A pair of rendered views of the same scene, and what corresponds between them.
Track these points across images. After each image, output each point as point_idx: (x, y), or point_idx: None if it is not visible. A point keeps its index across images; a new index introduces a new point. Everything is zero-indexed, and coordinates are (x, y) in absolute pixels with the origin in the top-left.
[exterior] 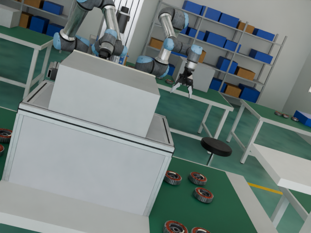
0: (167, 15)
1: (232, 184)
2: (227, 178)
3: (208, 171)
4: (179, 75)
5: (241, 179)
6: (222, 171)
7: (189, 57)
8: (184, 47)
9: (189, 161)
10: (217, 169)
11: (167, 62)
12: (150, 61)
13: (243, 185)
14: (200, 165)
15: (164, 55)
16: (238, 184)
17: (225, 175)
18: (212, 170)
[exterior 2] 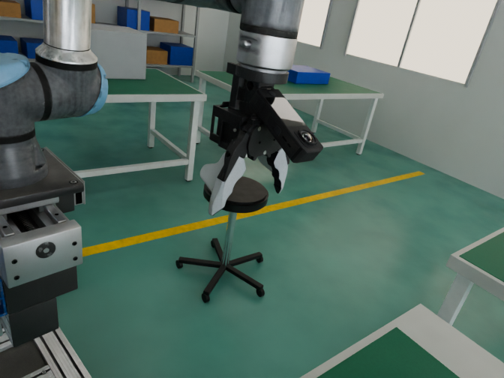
0: None
1: (460, 376)
2: (432, 359)
3: (387, 372)
4: (214, 114)
5: (436, 325)
6: (394, 331)
7: (263, 13)
8: None
9: (321, 367)
10: (385, 337)
11: (94, 56)
12: (25, 71)
13: (467, 352)
14: (352, 361)
15: (71, 32)
16: (460, 358)
17: (415, 347)
18: (385, 354)
